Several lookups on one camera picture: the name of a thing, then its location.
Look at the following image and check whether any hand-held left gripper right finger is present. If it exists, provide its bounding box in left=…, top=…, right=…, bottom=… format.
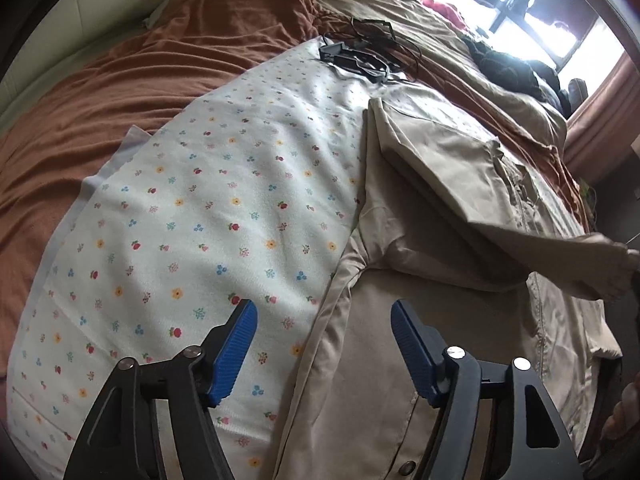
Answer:
left=390, top=299, right=583, bottom=480

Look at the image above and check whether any black power adapter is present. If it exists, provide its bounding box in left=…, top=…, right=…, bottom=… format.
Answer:
left=320, top=42, right=351, bottom=63

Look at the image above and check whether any white floral blanket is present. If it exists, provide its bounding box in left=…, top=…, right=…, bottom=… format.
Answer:
left=5, top=35, right=626, bottom=480

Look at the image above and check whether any rust brown blanket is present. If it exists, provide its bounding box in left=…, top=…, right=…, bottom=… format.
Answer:
left=0, top=0, right=593, bottom=376

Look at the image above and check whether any cream padded headboard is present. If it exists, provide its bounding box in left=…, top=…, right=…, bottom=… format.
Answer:
left=0, top=0, right=241, bottom=126

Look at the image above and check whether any window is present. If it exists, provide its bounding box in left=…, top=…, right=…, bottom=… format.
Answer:
left=410, top=0, right=621, bottom=71

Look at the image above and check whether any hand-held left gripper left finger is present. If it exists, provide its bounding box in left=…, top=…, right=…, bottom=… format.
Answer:
left=62, top=299, right=259, bottom=480

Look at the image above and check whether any red cloth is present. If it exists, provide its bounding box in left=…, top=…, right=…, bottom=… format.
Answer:
left=415, top=0, right=466, bottom=26

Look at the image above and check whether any beige duvet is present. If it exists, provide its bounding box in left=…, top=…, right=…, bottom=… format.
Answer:
left=315, top=0, right=568, bottom=161

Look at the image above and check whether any black cable bundle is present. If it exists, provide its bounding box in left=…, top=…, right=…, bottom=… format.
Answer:
left=317, top=17, right=421, bottom=83

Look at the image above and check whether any pile of dark clothes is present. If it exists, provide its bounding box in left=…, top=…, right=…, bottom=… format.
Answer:
left=460, top=32, right=588, bottom=113

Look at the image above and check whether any pink curtain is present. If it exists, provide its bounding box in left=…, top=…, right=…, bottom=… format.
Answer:
left=562, top=50, right=640, bottom=181

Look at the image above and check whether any beige shirt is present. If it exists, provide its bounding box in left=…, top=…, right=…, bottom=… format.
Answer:
left=272, top=95, right=633, bottom=480

